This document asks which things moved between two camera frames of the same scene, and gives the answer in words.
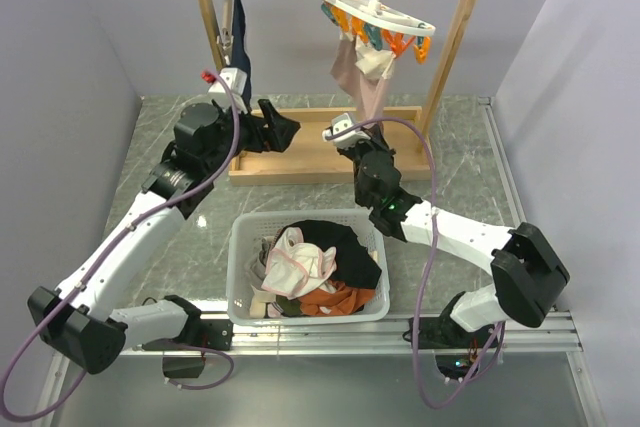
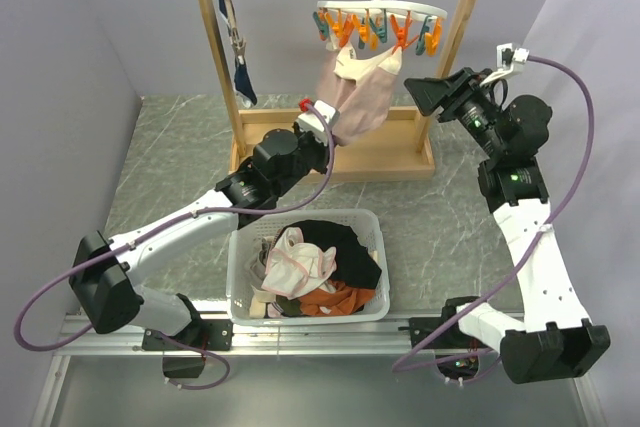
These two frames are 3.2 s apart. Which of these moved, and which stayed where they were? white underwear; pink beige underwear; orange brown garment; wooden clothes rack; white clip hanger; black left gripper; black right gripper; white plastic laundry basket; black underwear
Moved: black left gripper; black right gripper; white clip hanger; pink beige underwear
Stayed: wooden clothes rack; white plastic laundry basket; white underwear; black underwear; orange brown garment
